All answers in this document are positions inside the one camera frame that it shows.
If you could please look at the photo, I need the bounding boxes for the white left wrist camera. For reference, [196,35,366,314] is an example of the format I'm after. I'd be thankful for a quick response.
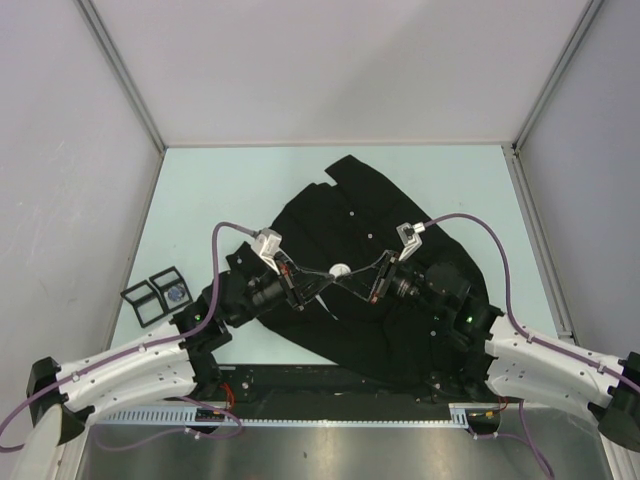
[251,228,282,273]

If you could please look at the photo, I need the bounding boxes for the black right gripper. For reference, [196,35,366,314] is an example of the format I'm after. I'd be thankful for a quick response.
[336,250,445,321]

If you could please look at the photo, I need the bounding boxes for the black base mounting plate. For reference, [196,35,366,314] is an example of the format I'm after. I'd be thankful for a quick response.
[192,364,498,403]

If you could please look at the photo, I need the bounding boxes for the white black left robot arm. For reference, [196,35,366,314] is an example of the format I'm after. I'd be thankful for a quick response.
[27,252,336,444]

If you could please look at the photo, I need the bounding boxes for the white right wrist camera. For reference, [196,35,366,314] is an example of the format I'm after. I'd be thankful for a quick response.
[396,222,425,262]

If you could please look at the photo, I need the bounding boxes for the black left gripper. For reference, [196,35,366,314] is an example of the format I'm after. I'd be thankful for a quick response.
[229,251,334,328]

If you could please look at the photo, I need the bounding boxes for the white slotted cable duct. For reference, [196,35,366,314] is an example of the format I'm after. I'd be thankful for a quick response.
[99,404,468,429]

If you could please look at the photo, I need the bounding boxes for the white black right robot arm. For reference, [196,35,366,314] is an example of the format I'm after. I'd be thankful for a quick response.
[330,251,639,451]

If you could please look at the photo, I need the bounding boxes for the black button-up shirt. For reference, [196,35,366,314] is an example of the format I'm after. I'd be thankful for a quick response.
[223,154,501,401]

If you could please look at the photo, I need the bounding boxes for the black square frame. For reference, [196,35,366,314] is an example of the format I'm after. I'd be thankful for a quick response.
[149,266,193,313]
[120,280,166,328]

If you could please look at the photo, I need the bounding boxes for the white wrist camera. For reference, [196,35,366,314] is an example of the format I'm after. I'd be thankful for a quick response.
[251,228,282,273]
[396,222,425,262]

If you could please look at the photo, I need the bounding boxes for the pink red round brooch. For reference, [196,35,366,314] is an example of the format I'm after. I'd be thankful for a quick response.
[329,263,352,278]

